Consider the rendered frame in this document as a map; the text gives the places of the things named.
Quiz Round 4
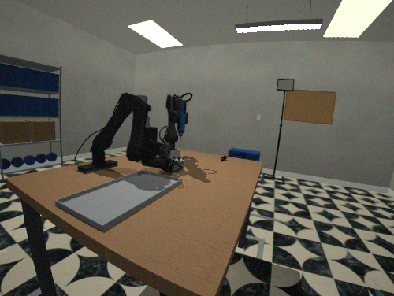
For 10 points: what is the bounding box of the blue electric screwdriver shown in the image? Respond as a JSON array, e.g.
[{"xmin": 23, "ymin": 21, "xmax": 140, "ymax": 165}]
[{"xmin": 177, "ymin": 101, "xmax": 187, "ymax": 141}]

